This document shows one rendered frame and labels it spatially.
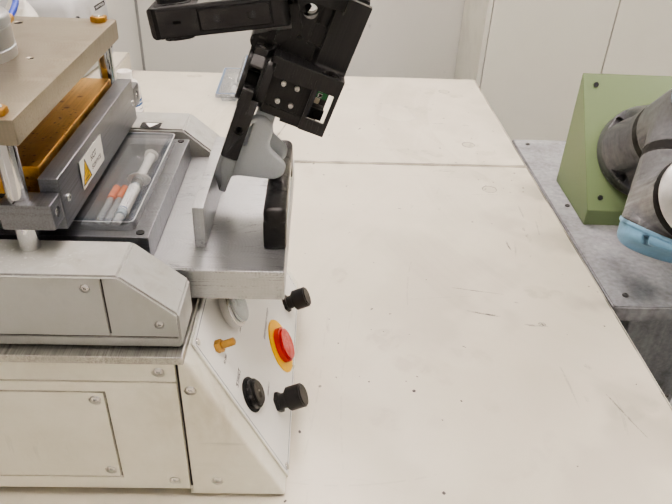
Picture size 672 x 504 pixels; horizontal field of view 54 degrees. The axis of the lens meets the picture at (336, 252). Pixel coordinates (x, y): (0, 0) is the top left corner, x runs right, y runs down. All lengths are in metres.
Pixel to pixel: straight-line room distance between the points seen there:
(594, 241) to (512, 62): 1.75
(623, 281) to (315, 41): 0.63
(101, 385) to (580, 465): 0.47
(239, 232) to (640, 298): 0.60
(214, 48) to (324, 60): 2.57
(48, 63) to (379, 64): 2.59
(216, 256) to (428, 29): 2.61
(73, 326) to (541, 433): 0.48
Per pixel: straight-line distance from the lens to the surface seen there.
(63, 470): 0.68
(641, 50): 2.95
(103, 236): 0.58
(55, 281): 0.53
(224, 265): 0.57
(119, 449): 0.64
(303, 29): 0.57
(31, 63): 0.62
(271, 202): 0.57
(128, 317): 0.54
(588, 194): 1.14
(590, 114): 1.18
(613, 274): 1.04
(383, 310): 0.87
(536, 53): 2.80
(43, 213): 0.53
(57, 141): 0.60
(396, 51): 3.12
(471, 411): 0.76
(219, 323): 0.62
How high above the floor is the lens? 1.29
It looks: 33 degrees down
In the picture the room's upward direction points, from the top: 2 degrees clockwise
